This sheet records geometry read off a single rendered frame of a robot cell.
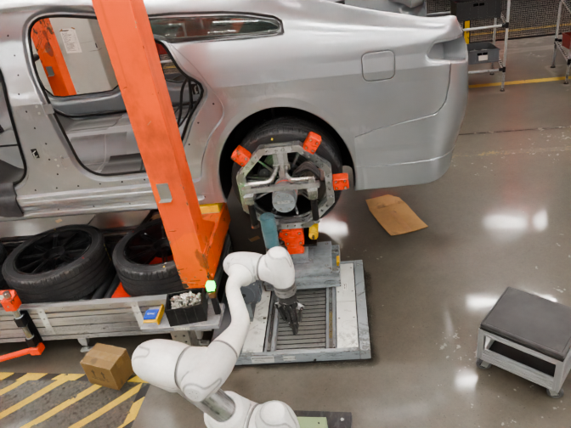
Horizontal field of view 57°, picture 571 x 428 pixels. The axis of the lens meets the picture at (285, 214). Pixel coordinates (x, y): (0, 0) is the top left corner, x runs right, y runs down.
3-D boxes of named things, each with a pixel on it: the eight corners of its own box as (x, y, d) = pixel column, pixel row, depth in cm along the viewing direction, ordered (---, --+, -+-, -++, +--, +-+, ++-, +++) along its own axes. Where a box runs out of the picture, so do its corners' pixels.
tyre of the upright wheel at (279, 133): (221, 129, 317) (255, 218, 349) (214, 146, 297) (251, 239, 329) (327, 102, 303) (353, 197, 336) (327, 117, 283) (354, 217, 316)
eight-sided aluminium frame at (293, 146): (337, 219, 315) (328, 137, 287) (337, 225, 310) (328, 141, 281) (249, 227, 323) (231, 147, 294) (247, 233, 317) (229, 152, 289)
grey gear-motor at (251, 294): (271, 280, 355) (262, 238, 336) (265, 324, 319) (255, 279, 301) (245, 282, 357) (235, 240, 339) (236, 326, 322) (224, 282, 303)
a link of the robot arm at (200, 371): (234, 340, 161) (196, 333, 166) (204, 383, 146) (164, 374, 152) (241, 372, 167) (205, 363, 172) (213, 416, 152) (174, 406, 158)
